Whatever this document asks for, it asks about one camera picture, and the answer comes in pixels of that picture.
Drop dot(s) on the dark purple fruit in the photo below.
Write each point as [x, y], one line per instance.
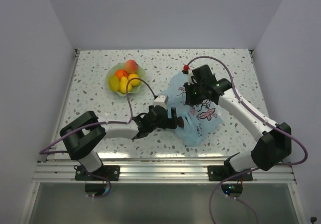
[180, 122]

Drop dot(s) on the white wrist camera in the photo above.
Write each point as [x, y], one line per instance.
[161, 100]
[187, 71]

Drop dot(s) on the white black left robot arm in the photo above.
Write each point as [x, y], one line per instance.
[82, 135]

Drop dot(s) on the yellow mango fruit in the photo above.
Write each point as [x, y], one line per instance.
[114, 83]

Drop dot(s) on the light blue plastic bag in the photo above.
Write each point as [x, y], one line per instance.
[198, 120]

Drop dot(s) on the red yellow peach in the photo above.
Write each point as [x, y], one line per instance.
[131, 66]

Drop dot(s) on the yellow lemon fruit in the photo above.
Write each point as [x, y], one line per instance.
[134, 79]

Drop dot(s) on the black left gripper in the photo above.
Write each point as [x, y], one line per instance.
[170, 122]

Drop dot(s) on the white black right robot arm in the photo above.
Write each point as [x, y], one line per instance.
[273, 143]

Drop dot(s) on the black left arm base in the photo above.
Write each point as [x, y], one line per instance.
[109, 172]

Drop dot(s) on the orange fruit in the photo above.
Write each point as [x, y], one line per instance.
[120, 73]

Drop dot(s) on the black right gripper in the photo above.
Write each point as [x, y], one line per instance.
[190, 100]

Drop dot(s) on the aluminium front mounting rail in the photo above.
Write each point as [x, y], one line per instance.
[158, 170]

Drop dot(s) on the yellow pear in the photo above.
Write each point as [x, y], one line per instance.
[123, 85]

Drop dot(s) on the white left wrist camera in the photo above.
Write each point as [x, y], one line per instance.
[161, 100]

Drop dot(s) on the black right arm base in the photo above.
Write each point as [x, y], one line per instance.
[222, 172]

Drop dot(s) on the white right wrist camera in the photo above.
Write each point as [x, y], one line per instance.
[187, 71]

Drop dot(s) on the green wavy glass bowl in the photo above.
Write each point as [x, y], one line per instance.
[129, 89]

